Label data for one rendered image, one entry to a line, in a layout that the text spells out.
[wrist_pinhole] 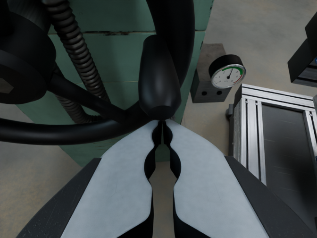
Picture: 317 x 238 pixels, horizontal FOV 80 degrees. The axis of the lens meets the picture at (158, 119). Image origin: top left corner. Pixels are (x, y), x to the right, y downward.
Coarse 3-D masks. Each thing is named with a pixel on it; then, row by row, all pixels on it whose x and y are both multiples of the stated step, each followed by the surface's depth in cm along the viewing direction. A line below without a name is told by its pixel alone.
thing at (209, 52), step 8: (208, 48) 45; (216, 48) 45; (200, 56) 44; (208, 56) 44; (216, 56) 44; (200, 64) 42; (208, 64) 42; (200, 72) 41; (208, 72) 41; (200, 80) 40; (208, 80) 40; (192, 88) 46; (200, 88) 42; (208, 88) 42; (216, 88) 42; (192, 96) 46; (200, 96) 44; (208, 96) 45; (216, 96) 45; (224, 96) 45
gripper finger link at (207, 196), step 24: (168, 120) 12; (168, 144) 12; (192, 144) 9; (192, 168) 8; (216, 168) 8; (192, 192) 7; (216, 192) 7; (240, 192) 7; (192, 216) 6; (216, 216) 6; (240, 216) 6
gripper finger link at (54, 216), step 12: (84, 168) 8; (96, 168) 8; (72, 180) 8; (84, 180) 8; (60, 192) 7; (72, 192) 7; (48, 204) 7; (60, 204) 7; (72, 204) 7; (36, 216) 6; (48, 216) 6; (60, 216) 6; (24, 228) 6; (36, 228) 6; (48, 228) 6; (60, 228) 6
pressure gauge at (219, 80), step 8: (224, 56) 34; (232, 56) 34; (216, 64) 34; (224, 64) 33; (232, 64) 32; (240, 64) 33; (216, 72) 34; (224, 72) 34; (232, 72) 34; (240, 72) 34; (216, 80) 36; (224, 80) 36; (232, 80) 36; (240, 80) 36; (224, 88) 38
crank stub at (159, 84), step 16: (144, 48) 12; (160, 48) 12; (144, 64) 11; (160, 64) 11; (144, 80) 10; (160, 80) 10; (176, 80) 11; (144, 96) 10; (160, 96) 10; (176, 96) 10; (160, 112) 10
